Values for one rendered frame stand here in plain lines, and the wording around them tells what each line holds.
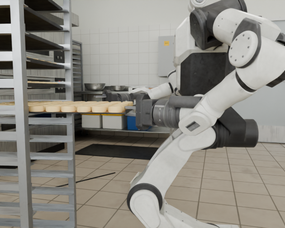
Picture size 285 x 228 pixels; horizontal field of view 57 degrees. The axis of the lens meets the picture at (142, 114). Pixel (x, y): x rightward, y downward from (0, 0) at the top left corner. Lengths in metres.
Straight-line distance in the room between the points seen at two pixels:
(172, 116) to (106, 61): 4.56
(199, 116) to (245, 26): 0.24
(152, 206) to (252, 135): 0.46
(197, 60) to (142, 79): 4.11
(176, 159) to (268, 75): 0.53
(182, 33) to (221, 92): 0.36
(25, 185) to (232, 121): 0.77
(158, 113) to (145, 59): 4.26
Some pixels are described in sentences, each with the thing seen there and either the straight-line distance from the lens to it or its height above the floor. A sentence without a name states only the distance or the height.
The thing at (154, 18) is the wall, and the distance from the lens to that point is 5.14.
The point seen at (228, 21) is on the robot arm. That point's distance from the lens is 0.73.
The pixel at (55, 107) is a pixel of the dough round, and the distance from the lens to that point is 0.97.
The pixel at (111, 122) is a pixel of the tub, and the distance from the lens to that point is 4.59.
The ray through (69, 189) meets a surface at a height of 0.43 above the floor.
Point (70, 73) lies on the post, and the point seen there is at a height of 1.01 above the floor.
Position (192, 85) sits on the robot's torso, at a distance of 0.97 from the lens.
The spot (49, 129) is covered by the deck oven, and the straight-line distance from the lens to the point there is 3.87.
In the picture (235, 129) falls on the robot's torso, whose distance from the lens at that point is 1.05.
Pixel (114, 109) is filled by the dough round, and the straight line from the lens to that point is 0.90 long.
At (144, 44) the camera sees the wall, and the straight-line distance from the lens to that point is 5.09.
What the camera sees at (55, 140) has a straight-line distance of 1.41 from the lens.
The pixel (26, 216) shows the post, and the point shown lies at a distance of 1.04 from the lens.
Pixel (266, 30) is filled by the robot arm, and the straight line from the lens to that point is 0.67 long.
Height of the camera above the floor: 0.95
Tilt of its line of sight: 6 degrees down
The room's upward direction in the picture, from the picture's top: straight up
